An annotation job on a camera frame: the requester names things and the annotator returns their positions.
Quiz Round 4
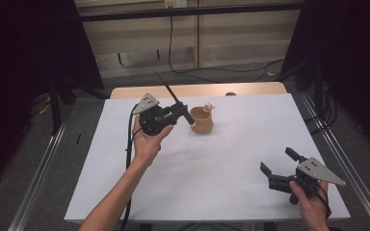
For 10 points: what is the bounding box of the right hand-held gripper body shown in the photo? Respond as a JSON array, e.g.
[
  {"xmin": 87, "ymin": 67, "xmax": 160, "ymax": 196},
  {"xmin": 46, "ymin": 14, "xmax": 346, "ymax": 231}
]
[{"xmin": 268, "ymin": 156, "xmax": 347, "ymax": 205}]

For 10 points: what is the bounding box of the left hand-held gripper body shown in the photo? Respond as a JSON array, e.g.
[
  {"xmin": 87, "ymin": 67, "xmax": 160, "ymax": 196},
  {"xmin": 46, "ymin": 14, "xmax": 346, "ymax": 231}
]
[{"xmin": 132, "ymin": 92, "xmax": 176, "ymax": 137}]

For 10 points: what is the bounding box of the brown ceramic cup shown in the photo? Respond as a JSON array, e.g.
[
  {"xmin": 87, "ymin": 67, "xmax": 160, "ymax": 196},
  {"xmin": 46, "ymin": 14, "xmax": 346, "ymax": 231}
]
[{"xmin": 189, "ymin": 102, "xmax": 216, "ymax": 135}]

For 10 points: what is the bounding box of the person's left hand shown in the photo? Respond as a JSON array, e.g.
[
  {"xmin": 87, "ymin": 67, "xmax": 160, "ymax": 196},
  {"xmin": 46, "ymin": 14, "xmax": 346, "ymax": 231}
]
[{"xmin": 131, "ymin": 115, "xmax": 174, "ymax": 168}]

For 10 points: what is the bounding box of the person's right hand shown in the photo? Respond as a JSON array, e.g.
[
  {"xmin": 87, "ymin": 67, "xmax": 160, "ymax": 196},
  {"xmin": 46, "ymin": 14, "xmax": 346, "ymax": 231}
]
[{"xmin": 288, "ymin": 180, "xmax": 332, "ymax": 231}]

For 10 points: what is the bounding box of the wooden table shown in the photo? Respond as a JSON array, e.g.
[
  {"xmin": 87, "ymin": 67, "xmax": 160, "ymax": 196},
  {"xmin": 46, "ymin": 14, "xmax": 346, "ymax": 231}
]
[{"xmin": 110, "ymin": 81, "xmax": 288, "ymax": 100}]

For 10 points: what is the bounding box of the black metal stand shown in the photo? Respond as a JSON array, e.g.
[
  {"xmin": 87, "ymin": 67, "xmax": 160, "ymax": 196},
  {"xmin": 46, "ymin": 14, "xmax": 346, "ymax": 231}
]
[{"xmin": 48, "ymin": 78, "xmax": 63, "ymax": 135}]

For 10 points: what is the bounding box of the black horizontal bar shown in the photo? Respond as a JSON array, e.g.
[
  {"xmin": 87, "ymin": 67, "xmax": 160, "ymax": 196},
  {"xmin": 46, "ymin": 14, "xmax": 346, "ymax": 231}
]
[{"xmin": 77, "ymin": 2, "xmax": 304, "ymax": 23}]

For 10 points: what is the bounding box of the black curtain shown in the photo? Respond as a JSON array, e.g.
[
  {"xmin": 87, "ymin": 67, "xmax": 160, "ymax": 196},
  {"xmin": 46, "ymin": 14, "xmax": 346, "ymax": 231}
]
[
  {"xmin": 280, "ymin": 0, "xmax": 370, "ymax": 160},
  {"xmin": 0, "ymin": 0, "xmax": 105, "ymax": 193}
]

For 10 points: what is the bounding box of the right hand-held gripper cable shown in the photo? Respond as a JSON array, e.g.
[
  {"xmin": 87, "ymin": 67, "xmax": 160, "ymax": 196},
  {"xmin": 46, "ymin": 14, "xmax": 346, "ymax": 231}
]
[{"xmin": 302, "ymin": 178, "xmax": 332, "ymax": 219}]

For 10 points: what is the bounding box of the hand-held gripper cable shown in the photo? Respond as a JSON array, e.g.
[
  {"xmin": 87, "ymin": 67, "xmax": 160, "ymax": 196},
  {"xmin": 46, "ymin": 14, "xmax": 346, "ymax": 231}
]
[
  {"xmin": 118, "ymin": 103, "xmax": 144, "ymax": 231},
  {"xmin": 302, "ymin": 178, "xmax": 332, "ymax": 219}
]

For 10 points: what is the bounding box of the left hand-held gripper cable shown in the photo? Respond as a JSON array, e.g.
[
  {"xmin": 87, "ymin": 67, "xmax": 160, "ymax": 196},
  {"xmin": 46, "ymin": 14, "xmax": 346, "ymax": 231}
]
[{"xmin": 118, "ymin": 103, "xmax": 144, "ymax": 231}]

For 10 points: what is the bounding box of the aluminium rail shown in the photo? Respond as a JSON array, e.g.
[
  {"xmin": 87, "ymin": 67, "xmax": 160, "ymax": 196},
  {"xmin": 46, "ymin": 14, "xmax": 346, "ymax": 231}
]
[
  {"xmin": 7, "ymin": 116, "xmax": 69, "ymax": 231},
  {"xmin": 301, "ymin": 92, "xmax": 370, "ymax": 231}
]

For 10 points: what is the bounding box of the long black floor cable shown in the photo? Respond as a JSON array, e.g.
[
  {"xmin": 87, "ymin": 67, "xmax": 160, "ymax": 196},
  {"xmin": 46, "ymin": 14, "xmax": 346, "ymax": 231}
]
[{"xmin": 168, "ymin": 15, "xmax": 286, "ymax": 84}]

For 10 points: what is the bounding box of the short black looped cable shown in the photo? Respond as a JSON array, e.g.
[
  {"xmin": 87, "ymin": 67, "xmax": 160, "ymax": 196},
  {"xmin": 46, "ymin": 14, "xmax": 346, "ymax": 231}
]
[{"xmin": 117, "ymin": 48, "xmax": 162, "ymax": 69}]

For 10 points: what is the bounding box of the white wall socket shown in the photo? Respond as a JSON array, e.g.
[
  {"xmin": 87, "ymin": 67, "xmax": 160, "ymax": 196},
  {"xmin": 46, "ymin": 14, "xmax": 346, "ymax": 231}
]
[{"xmin": 164, "ymin": 0, "xmax": 188, "ymax": 10}]

